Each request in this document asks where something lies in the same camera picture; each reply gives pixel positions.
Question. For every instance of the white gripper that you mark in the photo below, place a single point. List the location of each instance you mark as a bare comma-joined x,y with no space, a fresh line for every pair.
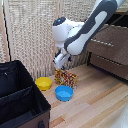
60,59

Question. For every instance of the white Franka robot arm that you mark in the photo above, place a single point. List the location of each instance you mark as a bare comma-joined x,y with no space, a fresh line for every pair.
90,26

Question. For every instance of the dark brown drawer cabinet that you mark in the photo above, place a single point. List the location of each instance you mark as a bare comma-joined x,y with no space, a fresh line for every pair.
124,12

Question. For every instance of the red yellow patterned box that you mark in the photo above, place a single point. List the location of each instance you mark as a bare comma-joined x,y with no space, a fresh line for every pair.
66,79

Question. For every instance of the blue bowl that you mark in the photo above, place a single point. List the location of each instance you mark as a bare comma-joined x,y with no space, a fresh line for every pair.
64,93

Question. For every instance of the yellow bowl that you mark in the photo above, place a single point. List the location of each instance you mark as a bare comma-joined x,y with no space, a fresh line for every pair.
43,83

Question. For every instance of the woven beige folding screen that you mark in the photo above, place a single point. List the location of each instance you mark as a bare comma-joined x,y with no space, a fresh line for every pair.
30,33

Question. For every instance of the black fabric storage box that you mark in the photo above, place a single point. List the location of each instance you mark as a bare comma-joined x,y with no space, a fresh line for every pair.
20,100

